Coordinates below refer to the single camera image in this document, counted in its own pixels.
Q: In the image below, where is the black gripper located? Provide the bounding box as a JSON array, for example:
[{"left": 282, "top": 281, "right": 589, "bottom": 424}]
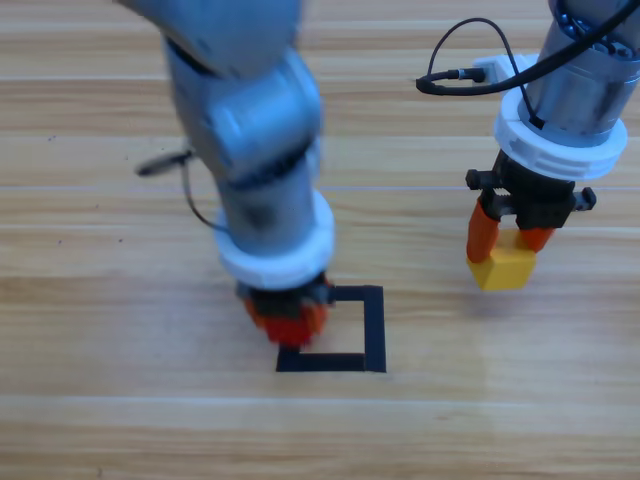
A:
[
  {"left": 464, "top": 149, "right": 598, "bottom": 265},
  {"left": 235, "top": 272, "right": 335, "bottom": 344}
]

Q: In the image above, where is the red wooden cube block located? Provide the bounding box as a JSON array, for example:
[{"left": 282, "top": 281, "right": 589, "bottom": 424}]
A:
[{"left": 262, "top": 317, "right": 316, "bottom": 347}]

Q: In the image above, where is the yellow wooden cube block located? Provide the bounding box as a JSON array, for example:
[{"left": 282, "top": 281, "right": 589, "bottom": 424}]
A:
[{"left": 467, "top": 229, "right": 537, "bottom": 292}]

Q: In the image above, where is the black tape square outline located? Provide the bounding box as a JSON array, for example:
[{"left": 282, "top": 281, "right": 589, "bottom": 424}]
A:
[{"left": 275, "top": 284, "right": 388, "bottom": 374}]

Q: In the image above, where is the white wrist mount ring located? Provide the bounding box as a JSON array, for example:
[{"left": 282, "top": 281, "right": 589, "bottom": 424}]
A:
[
  {"left": 472, "top": 52, "right": 629, "bottom": 181},
  {"left": 214, "top": 192, "right": 336, "bottom": 291}
]

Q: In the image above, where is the thin black cable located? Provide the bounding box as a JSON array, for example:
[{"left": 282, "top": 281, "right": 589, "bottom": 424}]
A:
[
  {"left": 183, "top": 159, "right": 231, "bottom": 235},
  {"left": 427, "top": 17, "right": 546, "bottom": 129}
]

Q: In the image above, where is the thick black cable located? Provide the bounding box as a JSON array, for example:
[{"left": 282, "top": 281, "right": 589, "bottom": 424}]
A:
[
  {"left": 415, "top": 0, "right": 640, "bottom": 97},
  {"left": 134, "top": 148, "right": 195, "bottom": 177}
]

